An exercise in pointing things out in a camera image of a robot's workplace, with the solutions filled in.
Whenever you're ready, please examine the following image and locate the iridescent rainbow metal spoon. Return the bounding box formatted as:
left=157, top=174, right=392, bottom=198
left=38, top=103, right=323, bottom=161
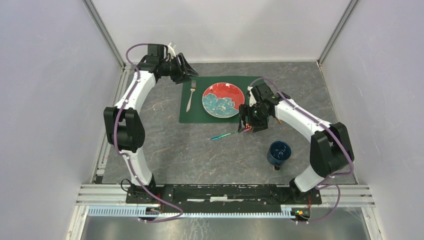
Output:
left=211, top=127, right=251, bottom=141

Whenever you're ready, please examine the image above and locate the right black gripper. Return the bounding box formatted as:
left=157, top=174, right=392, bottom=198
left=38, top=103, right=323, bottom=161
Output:
left=237, top=104, right=270, bottom=134

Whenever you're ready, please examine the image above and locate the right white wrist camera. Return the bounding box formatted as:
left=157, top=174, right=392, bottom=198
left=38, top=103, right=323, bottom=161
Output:
left=247, top=86, right=258, bottom=107

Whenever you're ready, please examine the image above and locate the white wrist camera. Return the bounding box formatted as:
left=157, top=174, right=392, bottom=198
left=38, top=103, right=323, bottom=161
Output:
left=247, top=86, right=258, bottom=107
left=166, top=42, right=177, bottom=61

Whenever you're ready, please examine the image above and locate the aluminium frame rail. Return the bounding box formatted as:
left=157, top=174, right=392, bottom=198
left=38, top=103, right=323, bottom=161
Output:
left=76, top=184, right=376, bottom=208

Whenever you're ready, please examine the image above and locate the red teal floral plate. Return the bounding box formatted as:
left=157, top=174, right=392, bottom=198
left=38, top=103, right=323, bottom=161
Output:
left=201, top=82, right=245, bottom=119

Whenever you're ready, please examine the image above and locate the silver metal fork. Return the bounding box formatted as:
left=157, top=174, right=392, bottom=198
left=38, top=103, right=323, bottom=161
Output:
left=186, top=79, right=197, bottom=113

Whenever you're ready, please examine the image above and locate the green rectangular placemat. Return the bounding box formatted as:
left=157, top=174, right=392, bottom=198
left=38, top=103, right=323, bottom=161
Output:
left=179, top=75, right=259, bottom=124

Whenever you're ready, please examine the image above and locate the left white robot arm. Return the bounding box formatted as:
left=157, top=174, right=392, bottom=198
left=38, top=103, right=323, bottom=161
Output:
left=103, top=43, right=198, bottom=204

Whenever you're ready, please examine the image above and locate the dark blue mug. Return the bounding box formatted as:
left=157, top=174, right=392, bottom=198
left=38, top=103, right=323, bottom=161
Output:
left=266, top=141, right=292, bottom=171

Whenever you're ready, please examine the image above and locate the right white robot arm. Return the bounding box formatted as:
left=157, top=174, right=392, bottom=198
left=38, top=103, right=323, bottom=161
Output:
left=238, top=82, right=354, bottom=204

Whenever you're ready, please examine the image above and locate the blue slotted cable duct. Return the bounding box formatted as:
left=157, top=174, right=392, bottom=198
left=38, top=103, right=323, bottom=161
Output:
left=87, top=206, right=310, bottom=220

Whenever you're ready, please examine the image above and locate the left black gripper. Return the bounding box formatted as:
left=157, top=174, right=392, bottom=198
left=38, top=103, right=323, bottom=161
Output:
left=159, top=53, right=199, bottom=85

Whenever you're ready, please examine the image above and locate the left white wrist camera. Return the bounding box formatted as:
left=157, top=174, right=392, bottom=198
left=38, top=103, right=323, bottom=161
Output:
left=166, top=42, right=177, bottom=61

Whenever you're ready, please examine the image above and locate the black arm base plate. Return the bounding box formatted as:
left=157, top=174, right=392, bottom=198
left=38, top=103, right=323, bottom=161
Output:
left=121, top=184, right=323, bottom=214

